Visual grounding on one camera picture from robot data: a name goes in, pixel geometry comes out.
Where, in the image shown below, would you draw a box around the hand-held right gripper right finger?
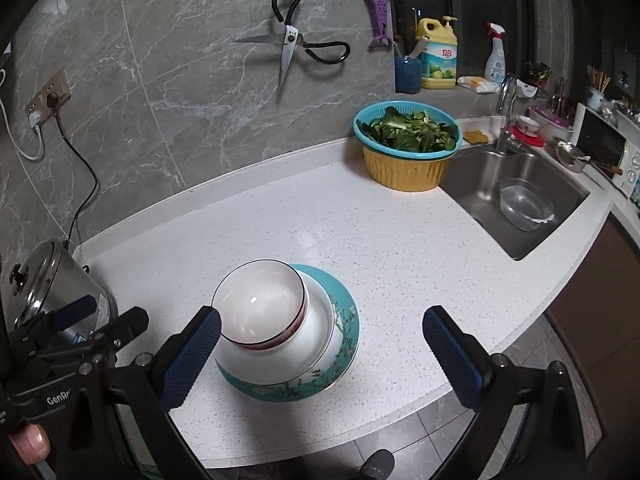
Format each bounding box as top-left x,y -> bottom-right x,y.
422,305 -> 586,480

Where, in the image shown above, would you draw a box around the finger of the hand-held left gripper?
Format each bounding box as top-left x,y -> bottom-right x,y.
10,295 -> 98,356
30,306 -> 150,386

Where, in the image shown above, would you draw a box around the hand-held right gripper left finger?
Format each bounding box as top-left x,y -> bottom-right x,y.
102,305 -> 223,480

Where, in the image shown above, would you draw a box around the floral bowl with dark rim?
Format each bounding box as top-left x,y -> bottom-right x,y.
211,259 -> 307,351

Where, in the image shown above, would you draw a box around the large white bowl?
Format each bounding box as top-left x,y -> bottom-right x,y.
214,269 -> 335,386

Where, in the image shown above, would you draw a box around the large teal floral plate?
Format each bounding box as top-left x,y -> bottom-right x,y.
215,263 -> 361,403

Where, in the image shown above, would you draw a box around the person's left hand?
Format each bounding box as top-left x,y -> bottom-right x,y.
9,422 -> 51,465

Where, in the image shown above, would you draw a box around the steel electric cooking pot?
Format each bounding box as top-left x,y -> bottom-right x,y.
0,240 -> 119,346

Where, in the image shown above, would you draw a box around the grey slipper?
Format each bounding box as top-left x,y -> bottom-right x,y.
361,449 -> 396,480

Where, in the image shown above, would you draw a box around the brown base cabinet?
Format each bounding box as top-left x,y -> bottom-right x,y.
545,220 -> 640,411

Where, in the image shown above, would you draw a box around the clear glass bowl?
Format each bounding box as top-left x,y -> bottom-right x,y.
499,177 -> 556,232

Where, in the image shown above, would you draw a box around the stainless steel sink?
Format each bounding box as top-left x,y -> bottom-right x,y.
440,147 -> 592,262

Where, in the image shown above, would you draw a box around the yellow plastic basin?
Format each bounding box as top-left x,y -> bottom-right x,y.
362,145 -> 453,192

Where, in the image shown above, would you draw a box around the blue plastic colander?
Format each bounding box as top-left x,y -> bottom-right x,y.
353,101 -> 461,161

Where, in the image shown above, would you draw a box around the red silicone mat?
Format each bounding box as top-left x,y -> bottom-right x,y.
509,126 -> 546,148

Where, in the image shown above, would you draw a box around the green leafy vegetables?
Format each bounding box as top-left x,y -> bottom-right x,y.
361,106 -> 457,152

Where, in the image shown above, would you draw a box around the chrome faucet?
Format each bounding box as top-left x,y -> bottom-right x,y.
495,72 -> 533,155

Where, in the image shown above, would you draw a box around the purple plastic basin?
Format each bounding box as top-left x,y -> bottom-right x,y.
529,105 -> 576,131

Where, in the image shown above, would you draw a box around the white microwave oven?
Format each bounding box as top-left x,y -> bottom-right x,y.
575,102 -> 640,198

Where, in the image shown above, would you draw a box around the white wipes packet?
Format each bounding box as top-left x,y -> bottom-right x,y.
457,76 -> 501,95

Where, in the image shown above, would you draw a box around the blue utensil cup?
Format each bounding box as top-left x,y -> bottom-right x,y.
394,56 -> 423,95

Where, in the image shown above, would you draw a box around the dark cutlery holder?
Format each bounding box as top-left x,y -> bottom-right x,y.
520,61 -> 553,98

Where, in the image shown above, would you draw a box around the white spray bottle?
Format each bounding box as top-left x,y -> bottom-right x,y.
484,21 -> 507,86

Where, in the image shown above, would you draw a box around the chopstick holder with chopsticks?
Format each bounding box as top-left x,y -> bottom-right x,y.
586,65 -> 612,111

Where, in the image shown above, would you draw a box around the yellow dish soap bottle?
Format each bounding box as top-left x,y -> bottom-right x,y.
416,16 -> 459,91

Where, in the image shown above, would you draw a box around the purple peeler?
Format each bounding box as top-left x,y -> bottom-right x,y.
362,0 -> 391,52

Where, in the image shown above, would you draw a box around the white cable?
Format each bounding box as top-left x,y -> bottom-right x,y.
0,67 -> 46,161

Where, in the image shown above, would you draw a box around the black power cable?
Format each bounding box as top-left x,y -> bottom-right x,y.
46,91 -> 98,256

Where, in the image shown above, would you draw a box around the wall power socket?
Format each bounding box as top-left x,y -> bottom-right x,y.
25,69 -> 72,128

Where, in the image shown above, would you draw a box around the grey handled knife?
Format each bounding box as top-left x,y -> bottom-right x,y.
407,35 -> 432,60

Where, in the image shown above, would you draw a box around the black handled kitchen scissors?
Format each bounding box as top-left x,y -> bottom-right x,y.
234,0 -> 351,103

